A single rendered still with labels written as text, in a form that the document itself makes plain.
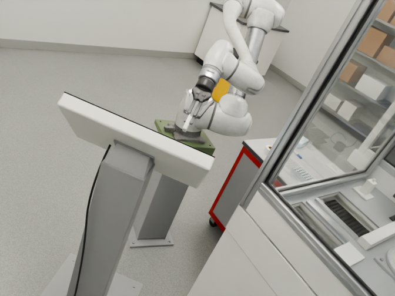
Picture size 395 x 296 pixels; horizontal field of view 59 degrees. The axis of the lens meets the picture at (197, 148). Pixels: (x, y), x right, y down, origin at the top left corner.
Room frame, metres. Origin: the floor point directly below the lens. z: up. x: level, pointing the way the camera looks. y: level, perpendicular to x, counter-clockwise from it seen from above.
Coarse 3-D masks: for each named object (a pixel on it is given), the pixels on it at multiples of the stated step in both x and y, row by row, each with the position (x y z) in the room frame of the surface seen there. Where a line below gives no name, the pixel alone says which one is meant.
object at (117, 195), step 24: (96, 192) 0.90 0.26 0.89; (120, 192) 0.90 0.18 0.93; (144, 192) 1.00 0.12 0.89; (96, 216) 0.90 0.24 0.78; (120, 216) 0.90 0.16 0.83; (96, 240) 0.90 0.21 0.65; (120, 240) 0.90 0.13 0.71; (72, 264) 1.20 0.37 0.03; (96, 264) 0.90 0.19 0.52; (48, 288) 1.02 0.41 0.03; (72, 288) 0.90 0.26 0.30; (96, 288) 0.90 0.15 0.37; (120, 288) 1.18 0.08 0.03
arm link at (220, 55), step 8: (224, 40) 1.51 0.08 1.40; (216, 48) 1.46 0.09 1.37; (224, 48) 1.47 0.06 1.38; (232, 48) 1.51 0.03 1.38; (208, 56) 1.43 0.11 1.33; (216, 56) 1.43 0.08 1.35; (224, 56) 1.44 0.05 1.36; (232, 56) 1.47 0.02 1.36; (208, 64) 1.40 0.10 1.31; (216, 64) 1.41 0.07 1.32; (224, 64) 1.42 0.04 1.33; (232, 64) 1.45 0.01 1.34; (224, 72) 1.43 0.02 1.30; (232, 72) 1.44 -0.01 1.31
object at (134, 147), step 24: (72, 96) 0.93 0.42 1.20; (72, 120) 0.96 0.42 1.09; (96, 120) 0.90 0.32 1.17; (120, 120) 0.92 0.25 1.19; (96, 144) 1.08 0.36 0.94; (120, 144) 0.96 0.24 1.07; (144, 144) 0.91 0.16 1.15; (168, 144) 0.91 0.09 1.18; (120, 168) 0.91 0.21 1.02; (144, 168) 0.94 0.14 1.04; (168, 168) 1.01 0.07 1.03; (192, 168) 0.93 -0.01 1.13
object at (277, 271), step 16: (240, 208) 1.09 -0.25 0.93; (240, 224) 1.07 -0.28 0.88; (256, 224) 1.04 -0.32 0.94; (240, 240) 1.04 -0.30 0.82; (256, 240) 1.00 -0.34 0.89; (256, 256) 0.98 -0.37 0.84; (272, 256) 0.95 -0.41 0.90; (272, 272) 0.92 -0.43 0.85; (288, 272) 0.89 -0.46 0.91; (272, 288) 0.90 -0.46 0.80; (288, 288) 0.87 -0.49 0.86; (304, 288) 0.84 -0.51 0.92
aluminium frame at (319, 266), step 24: (360, 0) 1.10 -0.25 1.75; (360, 24) 1.09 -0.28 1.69; (336, 48) 1.09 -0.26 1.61; (312, 96) 1.08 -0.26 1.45; (288, 120) 1.10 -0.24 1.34; (288, 144) 1.09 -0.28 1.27; (264, 168) 1.10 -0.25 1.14; (264, 192) 1.06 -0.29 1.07; (264, 216) 1.03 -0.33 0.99; (288, 216) 0.97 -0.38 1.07; (288, 240) 0.94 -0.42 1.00; (312, 240) 0.90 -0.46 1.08; (312, 264) 0.86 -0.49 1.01; (336, 264) 0.83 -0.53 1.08; (312, 288) 0.83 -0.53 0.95; (336, 288) 0.80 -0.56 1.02; (360, 288) 0.77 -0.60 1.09
